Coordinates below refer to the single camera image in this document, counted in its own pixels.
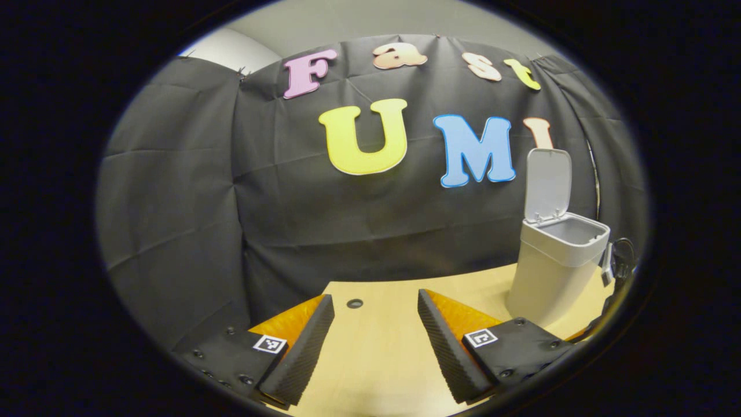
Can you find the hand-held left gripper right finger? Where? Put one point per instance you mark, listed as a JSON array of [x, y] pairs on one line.
[[448, 353]]

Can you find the black backdrop cloth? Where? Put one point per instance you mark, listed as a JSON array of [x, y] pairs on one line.
[[231, 220]]

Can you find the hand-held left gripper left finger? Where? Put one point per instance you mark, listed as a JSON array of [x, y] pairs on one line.
[[304, 347]]

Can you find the white desktop garbage bin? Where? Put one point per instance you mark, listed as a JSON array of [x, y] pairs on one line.
[[550, 272]]

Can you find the wooden desktop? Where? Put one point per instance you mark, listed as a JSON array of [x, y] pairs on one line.
[[376, 359]]

